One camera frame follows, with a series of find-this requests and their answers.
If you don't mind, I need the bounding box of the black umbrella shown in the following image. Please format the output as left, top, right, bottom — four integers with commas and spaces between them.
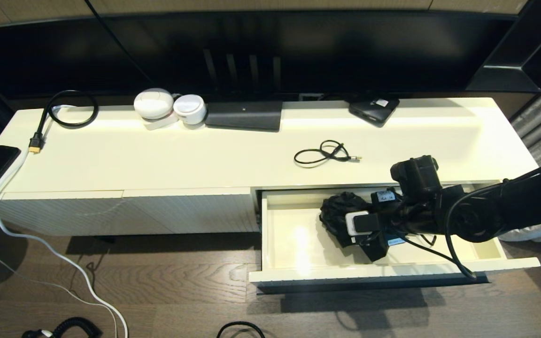
319, 190, 440, 263

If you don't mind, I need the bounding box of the thin black audio cable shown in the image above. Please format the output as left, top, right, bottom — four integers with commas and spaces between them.
293, 140, 363, 169

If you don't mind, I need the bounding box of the white drawer with dark handle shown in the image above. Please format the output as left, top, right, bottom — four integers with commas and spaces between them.
249, 184, 541, 294

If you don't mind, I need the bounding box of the cream TV cabinet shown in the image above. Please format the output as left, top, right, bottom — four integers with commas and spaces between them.
0, 97, 541, 236

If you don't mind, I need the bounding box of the small black set-top box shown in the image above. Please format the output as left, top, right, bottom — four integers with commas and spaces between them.
348, 97, 401, 128

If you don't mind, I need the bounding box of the dark grey flat box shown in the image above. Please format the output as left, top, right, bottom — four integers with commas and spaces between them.
204, 100, 284, 132

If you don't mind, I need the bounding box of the black television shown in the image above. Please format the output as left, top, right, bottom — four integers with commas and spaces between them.
0, 12, 520, 101

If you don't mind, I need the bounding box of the small white round device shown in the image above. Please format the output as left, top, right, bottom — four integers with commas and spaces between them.
173, 94, 207, 125

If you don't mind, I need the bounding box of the large white round device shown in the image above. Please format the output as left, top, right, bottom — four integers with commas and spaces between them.
134, 88, 175, 120

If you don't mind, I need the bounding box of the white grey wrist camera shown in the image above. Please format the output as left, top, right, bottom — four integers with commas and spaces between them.
345, 211, 380, 236

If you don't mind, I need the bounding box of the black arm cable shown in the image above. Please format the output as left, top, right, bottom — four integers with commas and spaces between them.
402, 181, 506, 281

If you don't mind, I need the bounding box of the black looped floor cable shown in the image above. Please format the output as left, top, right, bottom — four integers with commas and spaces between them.
216, 321, 266, 338

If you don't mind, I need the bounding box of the black wall shelf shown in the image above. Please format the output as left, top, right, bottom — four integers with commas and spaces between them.
464, 0, 541, 93

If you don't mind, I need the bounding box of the coiled black cable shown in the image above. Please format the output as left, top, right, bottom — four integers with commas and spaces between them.
21, 317, 103, 338

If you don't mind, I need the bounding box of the black cable behind television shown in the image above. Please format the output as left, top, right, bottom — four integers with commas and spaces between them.
85, 0, 156, 87

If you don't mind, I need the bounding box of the thin white cable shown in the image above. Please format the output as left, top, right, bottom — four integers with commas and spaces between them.
0, 230, 116, 338

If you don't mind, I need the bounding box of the black HDMI cable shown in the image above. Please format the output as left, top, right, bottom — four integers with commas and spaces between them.
29, 90, 100, 154

